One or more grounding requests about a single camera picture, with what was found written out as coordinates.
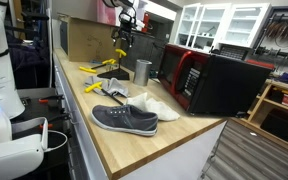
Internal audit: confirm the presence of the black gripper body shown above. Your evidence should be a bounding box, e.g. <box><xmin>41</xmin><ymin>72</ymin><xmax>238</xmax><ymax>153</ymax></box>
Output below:
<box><xmin>118</xmin><ymin>8</ymin><xmax>136</xmax><ymax>33</ymax></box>

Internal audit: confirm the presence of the yellow T-handle hex key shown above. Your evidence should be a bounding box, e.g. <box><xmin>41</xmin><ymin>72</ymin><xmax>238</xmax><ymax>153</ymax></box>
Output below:
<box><xmin>84</xmin><ymin>82</ymin><xmax>124</xmax><ymax>105</ymax></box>
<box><xmin>79</xmin><ymin>66</ymin><xmax>97</xmax><ymax>74</ymax></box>
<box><xmin>115</xmin><ymin>49</ymin><xmax>127</xmax><ymax>71</ymax></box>
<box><xmin>91</xmin><ymin>59</ymin><xmax>116</xmax><ymax>69</ymax></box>

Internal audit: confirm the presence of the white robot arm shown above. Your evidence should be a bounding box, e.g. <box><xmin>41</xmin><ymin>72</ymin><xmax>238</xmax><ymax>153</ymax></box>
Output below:
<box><xmin>102</xmin><ymin>0</ymin><xmax>137</xmax><ymax>32</ymax></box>

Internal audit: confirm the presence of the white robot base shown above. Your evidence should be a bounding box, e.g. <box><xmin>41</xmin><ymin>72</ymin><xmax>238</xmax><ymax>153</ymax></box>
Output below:
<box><xmin>0</xmin><ymin>0</ymin><xmax>48</xmax><ymax>180</ymax></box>

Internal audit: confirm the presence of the cardboard box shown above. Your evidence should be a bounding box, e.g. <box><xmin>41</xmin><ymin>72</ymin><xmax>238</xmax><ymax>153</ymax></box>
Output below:
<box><xmin>60</xmin><ymin>15</ymin><xmax>121</xmax><ymax>62</ymax></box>

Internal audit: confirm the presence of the black hex key stand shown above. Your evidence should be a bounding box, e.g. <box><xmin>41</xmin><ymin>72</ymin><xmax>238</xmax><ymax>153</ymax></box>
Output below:
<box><xmin>99</xmin><ymin>68</ymin><xmax>130</xmax><ymax>80</ymax></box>

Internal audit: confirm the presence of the metal cup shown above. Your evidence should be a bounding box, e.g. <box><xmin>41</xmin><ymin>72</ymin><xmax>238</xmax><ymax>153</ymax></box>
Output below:
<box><xmin>133</xmin><ymin>59</ymin><xmax>152</xmax><ymax>86</ymax></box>

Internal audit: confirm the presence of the grey cloth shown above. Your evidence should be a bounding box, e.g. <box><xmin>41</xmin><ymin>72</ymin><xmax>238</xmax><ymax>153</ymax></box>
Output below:
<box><xmin>84</xmin><ymin>76</ymin><xmax>129</xmax><ymax>97</ymax></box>

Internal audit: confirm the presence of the red black microwave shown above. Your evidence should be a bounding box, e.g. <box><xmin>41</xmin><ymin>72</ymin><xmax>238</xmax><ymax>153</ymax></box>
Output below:
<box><xmin>158</xmin><ymin>44</ymin><xmax>271</xmax><ymax>116</ymax></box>

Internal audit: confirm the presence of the dark grey sneaker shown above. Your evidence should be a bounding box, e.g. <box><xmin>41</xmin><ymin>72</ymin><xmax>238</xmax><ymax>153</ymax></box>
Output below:
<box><xmin>91</xmin><ymin>105</ymin><xmax>158</xmax><ymax>136</ymax></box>

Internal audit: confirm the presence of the white towel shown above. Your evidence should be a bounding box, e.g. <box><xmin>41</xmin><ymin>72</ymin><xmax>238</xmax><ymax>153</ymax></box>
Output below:
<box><xmin>126</xmin><ymin>93</ymin><xmax>180</xmax><ymax>121</ymax></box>

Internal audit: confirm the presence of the orange black clamp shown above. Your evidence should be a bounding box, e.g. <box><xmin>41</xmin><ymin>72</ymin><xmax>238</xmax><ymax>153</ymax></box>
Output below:
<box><xmin>47</xmin><ymin>113</ymin><xmax>71</xmax><ymax>130</ymax></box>
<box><xmin>38</xmin><ymin>95</ymin><xmax>64</xmax><ymax>103</ymax></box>

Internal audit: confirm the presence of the grey drawer cabinet front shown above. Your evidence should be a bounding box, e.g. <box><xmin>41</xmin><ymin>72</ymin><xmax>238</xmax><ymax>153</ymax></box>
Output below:
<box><xmin>53</xmin><ymin>49</ymin><xmax>108</xmax><ymax>180</ymax></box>

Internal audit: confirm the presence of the wooden shelf unit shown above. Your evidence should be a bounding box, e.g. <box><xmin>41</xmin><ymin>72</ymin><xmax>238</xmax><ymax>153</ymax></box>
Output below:
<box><xmin>234</xmin><ymin>80</ymin><xmax>288</xmax><ymax>150</ymax></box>

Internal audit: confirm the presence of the white wall cabinet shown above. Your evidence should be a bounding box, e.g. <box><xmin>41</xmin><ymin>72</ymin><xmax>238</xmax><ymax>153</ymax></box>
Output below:
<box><xmin>174</xmin><ymin>3</ymin><xmax>271</xmax><ymax>51</ymax></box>

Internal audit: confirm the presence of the white cable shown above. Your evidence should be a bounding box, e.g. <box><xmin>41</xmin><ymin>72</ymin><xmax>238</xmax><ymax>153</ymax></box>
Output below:
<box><xmin>43</xmin><ymin>129</ymin><xmax>69</xmax><ymax>153</ymax></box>

